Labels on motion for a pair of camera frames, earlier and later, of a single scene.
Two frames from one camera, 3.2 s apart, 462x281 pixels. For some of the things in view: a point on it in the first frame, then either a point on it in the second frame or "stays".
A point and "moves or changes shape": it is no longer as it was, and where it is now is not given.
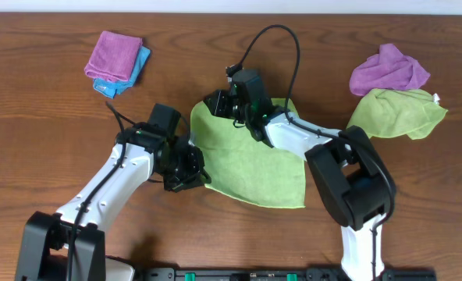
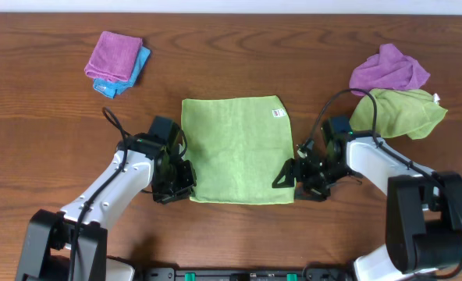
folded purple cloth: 114,56 stays
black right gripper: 215,102 → 300,165
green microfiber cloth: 243,168 moves or changes shape
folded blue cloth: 111,87 stays
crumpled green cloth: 385,112 stays
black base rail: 282,274 stays
